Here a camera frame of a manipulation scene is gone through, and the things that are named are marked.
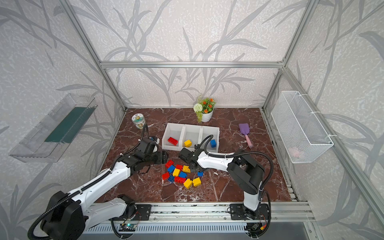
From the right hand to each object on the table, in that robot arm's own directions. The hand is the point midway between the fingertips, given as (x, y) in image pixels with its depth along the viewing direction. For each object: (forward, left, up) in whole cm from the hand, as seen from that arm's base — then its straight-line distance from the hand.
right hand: (198, 162), depth 90 cm
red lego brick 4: (-3, +11, +1) cm, 11 cm away
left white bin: (+24, +19, 0) cm, 31 cm away
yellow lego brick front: (-12, +5, +1) cm, 14 cm away
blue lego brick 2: (-7, -2, 0) cm, 7 cm away
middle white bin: (+20, +5, -2) cm, 21 cm away
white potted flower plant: (+33, -4, +11) cm, 35 cm away
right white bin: (+18, -4, +6) cm, 20 cm away
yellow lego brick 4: (-7, +12, +1) cm, 14 cm away
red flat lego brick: (-11, +10, +1) cm, 15 cm away
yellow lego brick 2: (-12, 0, 0) cm, 12 cm away
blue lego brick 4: (-4, +16, +1) cm, 16 cm away
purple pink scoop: (+25, -33, 0) cm, 42 cm away
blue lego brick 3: (-7, +9, 0) cm, 11 cm away
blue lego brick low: (-10, +15, 0) cm, 18 cm away
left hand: (+3, +18, +9) cm, 21 cm away
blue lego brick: (+11, -10, +4) cm, 15 cm away
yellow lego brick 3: (-4, +7, -1) cm, 8 cm away
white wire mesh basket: (-4, -45, +34) cm, 56 cm away
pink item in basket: (-2, -49, +19) cm, 52 cm away
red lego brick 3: (-8, +18, 0) cm, 20 cm away
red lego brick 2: (-1, +17, +1) cm, 17 cm away
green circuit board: (-32, +33, -1) cm, 46 cm away
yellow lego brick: (+12, +7, +2) cm, 14 cm away
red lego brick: (+15, +17, +1) cm, 23 cm away
